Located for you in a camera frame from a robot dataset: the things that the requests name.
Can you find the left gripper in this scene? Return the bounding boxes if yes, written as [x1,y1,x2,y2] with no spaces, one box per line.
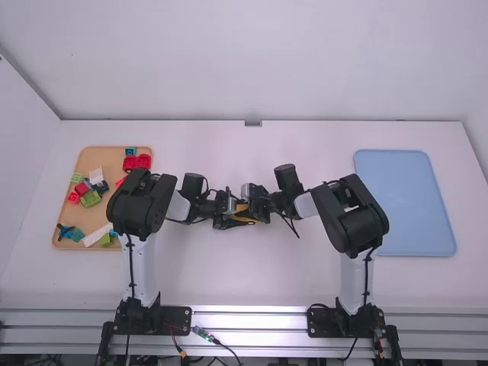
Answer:
[211,185,239,230]

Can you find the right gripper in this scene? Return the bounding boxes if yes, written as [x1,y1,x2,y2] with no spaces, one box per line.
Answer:
[246,183,273,226]

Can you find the yellow toy car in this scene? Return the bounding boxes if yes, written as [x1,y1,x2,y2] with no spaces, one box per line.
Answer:
[233,204,255,226]

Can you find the tan tray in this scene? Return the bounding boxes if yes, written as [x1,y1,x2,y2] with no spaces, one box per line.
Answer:
[51,145,156,252]

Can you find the silver rails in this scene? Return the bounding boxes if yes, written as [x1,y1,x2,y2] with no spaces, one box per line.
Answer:
[0,304,488,361]

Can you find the blue mat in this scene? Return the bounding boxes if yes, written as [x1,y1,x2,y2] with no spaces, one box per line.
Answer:
[352,148,458,258]

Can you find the teal toy brick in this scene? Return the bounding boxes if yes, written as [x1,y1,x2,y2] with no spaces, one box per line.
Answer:
[56,223,85,243]

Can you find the black cable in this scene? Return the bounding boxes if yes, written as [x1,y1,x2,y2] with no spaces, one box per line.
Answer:
[276,207,302,240]

